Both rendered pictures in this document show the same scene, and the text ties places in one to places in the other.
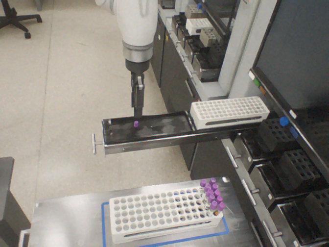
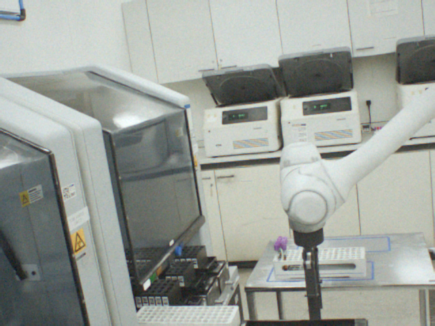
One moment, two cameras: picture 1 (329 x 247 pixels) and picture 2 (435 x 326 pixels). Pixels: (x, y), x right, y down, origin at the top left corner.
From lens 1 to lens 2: 186 cm
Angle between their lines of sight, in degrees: 116
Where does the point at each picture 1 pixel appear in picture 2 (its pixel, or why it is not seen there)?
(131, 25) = not seen: hidden behind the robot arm
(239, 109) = (174, 312)
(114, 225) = (361, 249)
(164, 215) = (322, 251)
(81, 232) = (391, 268)
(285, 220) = (222, 270)
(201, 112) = (228, 312)
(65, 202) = (407, 281)
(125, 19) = not seen: hidden behind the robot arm
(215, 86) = not seen: outside the picture
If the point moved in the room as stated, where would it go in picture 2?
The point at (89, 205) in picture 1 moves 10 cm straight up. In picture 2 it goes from (384, 278) to (382, 248)
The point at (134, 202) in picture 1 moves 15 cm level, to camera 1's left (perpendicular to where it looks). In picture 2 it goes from (343, 257) to (389, 260)
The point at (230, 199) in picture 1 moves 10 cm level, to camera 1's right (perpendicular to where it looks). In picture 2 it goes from (257, 276) to (232, 272)
